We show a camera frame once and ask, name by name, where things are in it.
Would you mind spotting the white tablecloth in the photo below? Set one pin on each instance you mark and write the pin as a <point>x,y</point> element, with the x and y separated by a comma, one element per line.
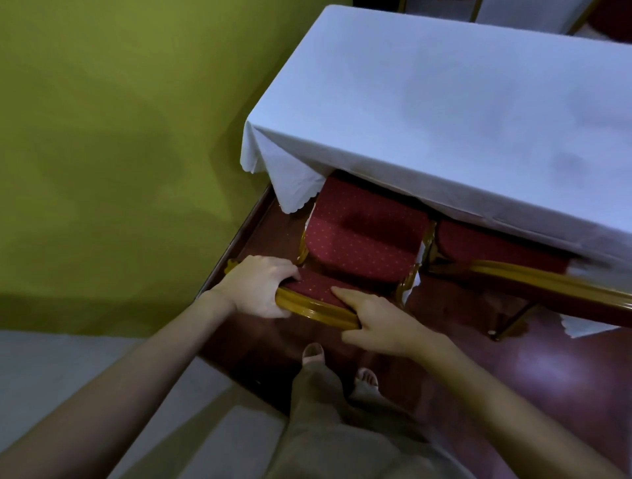
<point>444,123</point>

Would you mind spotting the person's left sandal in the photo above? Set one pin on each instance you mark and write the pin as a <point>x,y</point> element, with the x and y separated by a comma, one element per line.
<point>313,353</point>

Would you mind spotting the person's left forearm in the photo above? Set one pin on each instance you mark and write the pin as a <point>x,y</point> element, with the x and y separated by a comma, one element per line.
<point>106,395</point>

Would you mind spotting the person's right hand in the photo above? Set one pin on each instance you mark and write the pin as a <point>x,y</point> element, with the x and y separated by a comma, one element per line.
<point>382,323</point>

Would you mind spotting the red gold-framed banquet chair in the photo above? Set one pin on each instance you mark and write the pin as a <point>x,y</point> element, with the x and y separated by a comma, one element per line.
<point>523,269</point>
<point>358,242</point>
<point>610,17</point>

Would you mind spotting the person's sandal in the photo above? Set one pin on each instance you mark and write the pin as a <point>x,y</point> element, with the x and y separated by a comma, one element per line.
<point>313,353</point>
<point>366,379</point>

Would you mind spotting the person's left hand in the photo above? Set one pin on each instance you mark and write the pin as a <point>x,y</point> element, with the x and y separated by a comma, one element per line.
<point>252,286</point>

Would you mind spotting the person's right sandal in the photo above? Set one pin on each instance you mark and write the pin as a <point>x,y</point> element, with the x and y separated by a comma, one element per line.
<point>366,379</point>

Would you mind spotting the person's grey trousers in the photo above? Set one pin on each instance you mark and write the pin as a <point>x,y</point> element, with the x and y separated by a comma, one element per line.
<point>340,434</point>

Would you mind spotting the person's right thumb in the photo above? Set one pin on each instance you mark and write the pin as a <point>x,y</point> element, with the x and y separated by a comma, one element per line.
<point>353,336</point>

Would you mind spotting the person's left thumb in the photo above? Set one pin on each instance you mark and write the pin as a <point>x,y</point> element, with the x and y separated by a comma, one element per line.
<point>279,308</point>

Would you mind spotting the person's right forearm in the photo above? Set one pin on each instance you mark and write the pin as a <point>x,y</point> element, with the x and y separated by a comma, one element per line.
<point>508,414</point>

